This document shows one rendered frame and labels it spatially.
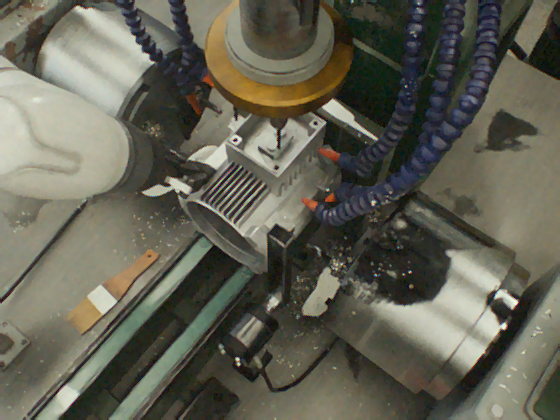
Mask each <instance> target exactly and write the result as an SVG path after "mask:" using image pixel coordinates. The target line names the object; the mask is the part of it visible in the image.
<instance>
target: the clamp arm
mask: <svg viewBox="0 0 560 420"><path fill-rule="evenodd" d="M294 239H295V235H294V234H293V233H291V232H290V231H288V230H287V229H286V228H284V227H283V226H281V225H278V224H275V225H273V226H272V227H271V228H270V230H269V231H268V232H267V264H268V297H267V299H266V300H268V298H269V297H270V296H272V297H271V298H270V299H269V300H270V302H273V301H274V300H275V299H276V300H277V301H276V302H275V303H274V304H275V306H278V305H279V306H278V308H279V307H280V308H284V307H285V305H286V304H287V303H288V302H289V300H290V291H291V277H292V264H293V252H294ZM274 298H275V299H274ZM278 308H277V309H278Z"/></svg>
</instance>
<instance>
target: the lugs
mask: <svg viewBox="0 0 560 420"><path fill-rule="evenodd" d="M322 149H326V150H329V151H332V152H334V151H333V149H332V148H331V147H330V145H322ZM316 157H317V158H318V160H319V161H320V163H321V164H330V163H331V162H332V161H333V160H332V159H330V158H328V157H327V156H323V155H322V154H320V153H318V151H317V156H316ZM203 191H204V190H203V189H202V188H201V190H200V191H197V192H194V193H191V194H189V196H188V199H190V200H196V199H197V198H198V197H199V196H200V195H201V193H202V192H203ZM191 224H193V226H194V227H195V228H196V229H197V230H198V231H199V232H202V233H204V232H203V231H202V230H201V229H200V228H199V227H198V226H197V225H196V224H195V223H194V222H193V221H192V222H191ZM244 236H245V239H246V240H247V241H248V242H249V243H250V244H251V246H254V247H258V248H259V247H260V246H261V245H262V244H263V243H264V242H265V240H266V239H267V235H266V234H265V233H264V232H263V230H262V229H261V228H260V227H259V226H256V225H251V226H250V227H249V228H248V229H247V230H246V232H245V234H244ZM247 266H248V265H247ZM248 267H249V268H250V270H251V271H252V272H253V273H256V274H260V275H261V274H262V273H263V272H264V271H263V270H261V269H260V268H258V267H251V266H248Z"/></svg>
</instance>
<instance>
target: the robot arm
mask: <svg viewBox="0 0 560 420"><path fill-rule="evenodd" d="M175 155H176V154H175V153H174V151H172V150H168V149H166V148H163V147H162V146H161V144H160V142H159V141H158V140H157V139H156V138H155V137H154V136H152V135H151V134H149V133H147V132H144V131H142V130H141V129H139V128H138V127H137V126H135V125H134V124H131V122H130V121H129V122H127V121H124V120H122V119H118V118H115V117H114V116H112V115H109V114H106V113H105V112H104V111H102V110H101V109H100V108H98V107H97V106H95V105H93V104H90V103H88V102H86V101H85V100H84V99H83V98H82V97H81V96H79V95H77V94H75V93H73V92H70V91H65V90H63V89H60V88H58V87H55V86H53V85H51V84H49V83H47V82H44V81H42V80H40V79H38V78H35V77H33V76H31V75H29V74H27V73H25V72H23V71H22V70H21V69H19V68H18V67H16V66H15V65H14V64H12V63H11V62H10V61H9V60H8V59H6V58H3V57H1V56H0V189H3V190H5V191H8V192H10V193H14V194H17V195H21V196H26V197H32V198H39V199H49V200H73V199H83V198H86V197H89V196H91V195H95V196H101V195H107V196H124V195H128V194H130V193H133V192H141V191H147V190H149V189H151V188H153V187H155V186H157V185H160V186H163V187H165V188H169V187H171V186H174V187H176V188H177V189H176V191H177V192H179V196H180V197H181V198H183V199H187V198H188V196H189V194H191V193H194V192H197V191H200V190H201V188H202V187H203V185H207V183H208V182H209V180H210V178H211V175H212V174H213V172H214V170H215V168H213V167H212V166H211V165H210V164H209V163H204V162H200V161H195V160H191V159H188V157H189V156H188V155H186V154H185V153H182V154H181V156H180V157H178V156H175ZM187 159H188V160H187Z"/></svg>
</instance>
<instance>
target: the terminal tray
mask: <svg viewBox="0 0 560 420"><path fill-rule="evenodd" d="M268 121H270V118H265V117H260V116H256V115H252V114H250V115H249V116H248V117H247V118H246V119H245V121H244V122H243V123H241V124H240V125H239V126H238V128H237V129H236V130H235V131H234V132H233V133H232V134H231V135H230V136H229V137H228V138H227V139H226V140H225V141H224V143H225V150H226V156H227V159H228V164H230V163H231V162H232V161H233V160H234V163H235V164H236V163H237V162H238V163H239V168H240V167H241V165H243V166H244V170H245V168H247V171H248V173H249V172H250V171H252V176H254V175H255V174H256V175H257V180H259V179H260V178H261V179H262V184H264V183H265V182H266V183H267V188H269V187H270V186H271V190H272V192H273V193H274V194H275V195H276V196H277V197H278V196H281V197H282V196H283V191H288V187H289V185H290V186H293V182H294V179H295V180H298V176H299V173H300V174H303V170H304V168H305V169H307V168H308V164H309V162H310V163H313V157H316V156H317V151H318V149H319V148H322V145H323V138H324V136H325V128H326V122H324V121H323V120H321V119H320V118H318V117H316V116H315V115H313V113H309V114H306V115H303V116H298V117H293V118H288V122H287V124H286V125H285V127H284V128H283V129H282V130H280V131H281V134H280V150H279V149H277V145H278V142H277V138H278V135H277V129H276V128H274V127H271V126H272V125H271V123H270V125H271V126H269V124H268V123H269V122H268ZM267 125H268V126H267ZM254 126H255V127H254ZM266 127H267V128H266ZM263 128H266V129H263ZM287 128H288V130H287ZM255 129H256V132H255ZM268 129H269V130H268ZM290 129H291V131H292V132H290ZM260 130H262V131H260ZM267 130H268V131H267ZM297 132H298V135H299V137H298V136H297ZM259 133H260V135H259ZM257 135H259V136H257ZM301 135H302V136H304V137H301ZM248 136H250V138H249V137H248ZM256 136H257V137H256ZM264 136H265V138H264ZM305 136H306V137H305ZM255 137H256V138H255ZM300 137H301V138H302V139H301V138H300ZM304 138H305V139H304ZM292 139H293V144H292ZM303 139H304V140H303ZM306 141H307V142H306ZM244 142H245V143H244ZM246 142H248V144H249V145H250V146H248V145H245V144H247V143H246ZM251 142H253V145H252V143H251ZM290 142H291V143H290ZM299 143H300V144H299ZM257 149H258V150H259V151H257ZM243 150H244V151H243ZM292 150H294V151H292ZM298 150H299V151H298ZM291 151H292V152H291ZM249 152H250V155H249ZM288 152H290V154H293V155H290V154H289V153H288ZM282 153H283V154H282ZM282 155H283V156H282ZM262 157H268V158H265V159H266V161H267V163H266V162H264V160H265V159H264V158H262ZM271 157H272V159H271ZM289 157H290V158H291V159H290V158H289ZM276 158H278V159H276ZM279 158H281V159H279ZM285 158H286V160H285ZM275 159H276V160H275ZM287 159H288V162H287ZM289 159H290V160H289ZM270 160H271V161H270ZM281 160H282V161H281ZM269 161H270V162H269ZM279 161H280V162H279ZM271 163H272V164H271ZM273 163H274V164H273ZM267 164H268V165H269V166H268V165H267Z"/></svg>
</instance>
